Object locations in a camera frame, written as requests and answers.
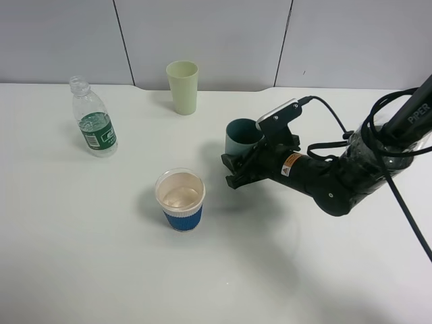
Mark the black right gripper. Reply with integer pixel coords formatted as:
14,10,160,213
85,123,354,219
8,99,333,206
221,124,300,189

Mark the teal plastic cup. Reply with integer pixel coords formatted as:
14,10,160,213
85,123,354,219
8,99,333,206
225,118,263,156

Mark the clear plastic water bottle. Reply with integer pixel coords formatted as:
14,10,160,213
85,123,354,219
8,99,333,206
69,76,117,157

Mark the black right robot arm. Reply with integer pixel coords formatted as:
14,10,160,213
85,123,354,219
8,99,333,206
221,79,431,217

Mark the blue sleeved glass cup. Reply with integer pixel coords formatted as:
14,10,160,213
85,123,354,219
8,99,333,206
155,168,206,232

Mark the pale green plastic cup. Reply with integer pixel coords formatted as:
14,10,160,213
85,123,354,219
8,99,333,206
166,61,198,115

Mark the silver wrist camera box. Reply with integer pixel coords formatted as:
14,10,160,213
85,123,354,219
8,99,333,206
255,99,302,131

